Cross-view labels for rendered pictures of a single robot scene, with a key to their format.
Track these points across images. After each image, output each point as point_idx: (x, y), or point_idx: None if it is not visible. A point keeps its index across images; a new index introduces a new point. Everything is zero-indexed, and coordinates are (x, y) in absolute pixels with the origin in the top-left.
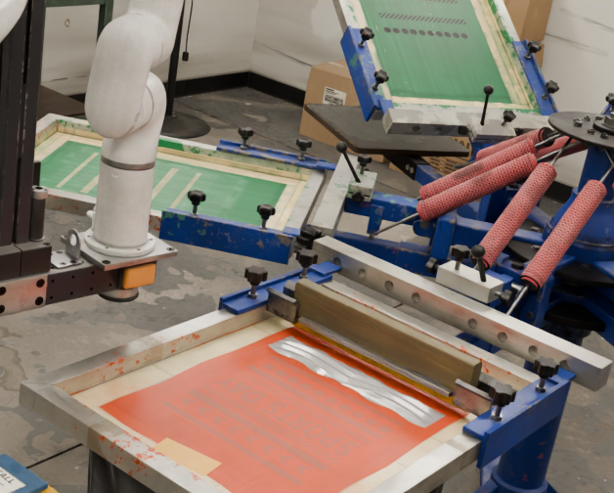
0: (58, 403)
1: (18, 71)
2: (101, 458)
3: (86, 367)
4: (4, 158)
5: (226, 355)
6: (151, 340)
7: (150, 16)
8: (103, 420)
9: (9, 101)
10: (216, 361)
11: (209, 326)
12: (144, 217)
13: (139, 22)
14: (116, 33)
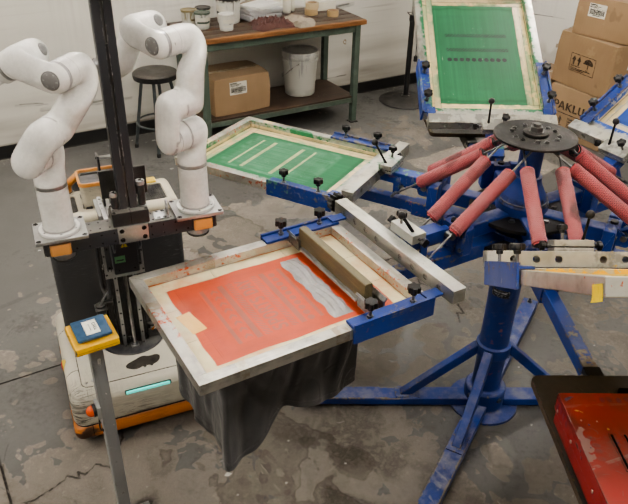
0: (138, 290)
1: (113, 123)
2: None
3: (166, 271)
4: (114, 166)
5: (252, 267)
6: (209, 257)
7: (182, 90)
8: (154, 300)
9: (111, 138)
10: (244, 270)
11: (247, 250)
12: (201, 193)
13: (171, 95)
14: (160, 101)
